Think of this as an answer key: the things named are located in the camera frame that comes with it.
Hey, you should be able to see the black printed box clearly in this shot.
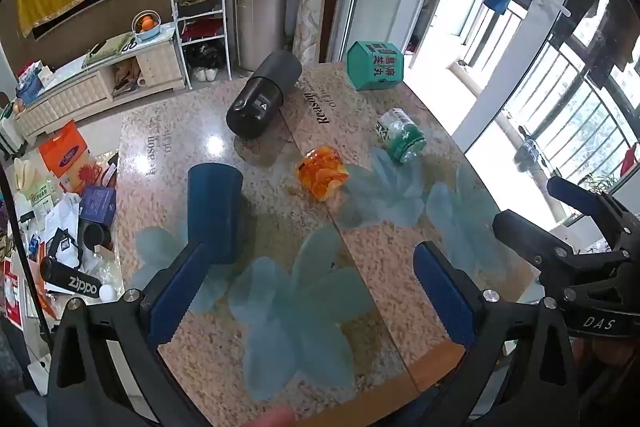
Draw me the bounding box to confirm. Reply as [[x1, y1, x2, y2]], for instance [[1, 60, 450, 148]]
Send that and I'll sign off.
[[40, 256, 101, 297]]

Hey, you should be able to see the white low cabinet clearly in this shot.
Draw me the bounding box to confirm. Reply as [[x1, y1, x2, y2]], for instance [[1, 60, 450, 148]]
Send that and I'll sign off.
[[14, 23, 187, 146]]

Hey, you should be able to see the balcony railing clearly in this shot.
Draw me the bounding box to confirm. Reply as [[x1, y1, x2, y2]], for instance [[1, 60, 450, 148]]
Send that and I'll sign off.
[[462, 0, 640, 208]]

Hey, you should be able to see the black mug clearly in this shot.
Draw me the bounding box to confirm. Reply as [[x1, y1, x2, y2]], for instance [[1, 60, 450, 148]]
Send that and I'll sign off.
[[80, 222, 113, 254]]

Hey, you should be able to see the green label plastic bottle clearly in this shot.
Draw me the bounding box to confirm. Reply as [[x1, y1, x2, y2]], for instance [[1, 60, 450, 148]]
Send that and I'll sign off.
[[375, 108, 427, 165]]

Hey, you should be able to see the white metal shelf rack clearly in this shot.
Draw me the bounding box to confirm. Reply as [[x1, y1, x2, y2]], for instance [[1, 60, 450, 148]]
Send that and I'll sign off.
[[167, 0, 234, 90]]

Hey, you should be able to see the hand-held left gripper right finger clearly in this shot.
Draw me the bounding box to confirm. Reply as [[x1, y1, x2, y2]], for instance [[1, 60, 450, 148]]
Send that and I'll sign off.
[[413, 242, 589, 427]]

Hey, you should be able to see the orange shopping bag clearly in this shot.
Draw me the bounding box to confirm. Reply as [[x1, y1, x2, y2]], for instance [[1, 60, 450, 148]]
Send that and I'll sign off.
[[39, 120, 94, 195]]

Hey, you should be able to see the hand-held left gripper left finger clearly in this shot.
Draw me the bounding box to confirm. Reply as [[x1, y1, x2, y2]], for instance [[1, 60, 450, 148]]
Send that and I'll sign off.
[[47, 241, 221, 427]]

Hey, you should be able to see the dark blue box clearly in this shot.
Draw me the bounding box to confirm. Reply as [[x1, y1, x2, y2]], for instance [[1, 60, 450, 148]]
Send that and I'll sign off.
[[79, 185, 117, 228]]

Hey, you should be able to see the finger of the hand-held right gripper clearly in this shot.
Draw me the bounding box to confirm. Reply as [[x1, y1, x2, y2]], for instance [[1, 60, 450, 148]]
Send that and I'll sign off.
[[492, 209, 577, 274], [546, 175, 640, 254]]

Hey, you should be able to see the basket of oranges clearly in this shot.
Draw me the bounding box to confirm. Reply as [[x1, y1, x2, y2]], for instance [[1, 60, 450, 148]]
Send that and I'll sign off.
[[131, 10, 162, 42]]

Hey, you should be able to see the orange crumpled wrapper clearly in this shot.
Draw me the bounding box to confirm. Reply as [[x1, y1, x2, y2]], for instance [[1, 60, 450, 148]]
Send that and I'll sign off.
[[295, 146, 349, 200]]

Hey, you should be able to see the dark blue cup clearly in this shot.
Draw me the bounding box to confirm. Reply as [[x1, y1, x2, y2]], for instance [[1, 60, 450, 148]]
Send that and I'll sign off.
[[187, 162, 245, 266]]

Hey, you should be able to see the black cylindrical flask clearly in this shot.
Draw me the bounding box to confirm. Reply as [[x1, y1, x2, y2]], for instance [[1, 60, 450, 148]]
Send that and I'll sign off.
[[225, 51, 303, 139]]

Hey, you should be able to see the green hexagonal box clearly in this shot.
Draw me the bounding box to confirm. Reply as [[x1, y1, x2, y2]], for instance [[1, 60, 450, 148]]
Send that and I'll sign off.
[[347, 41, 405, 92]]

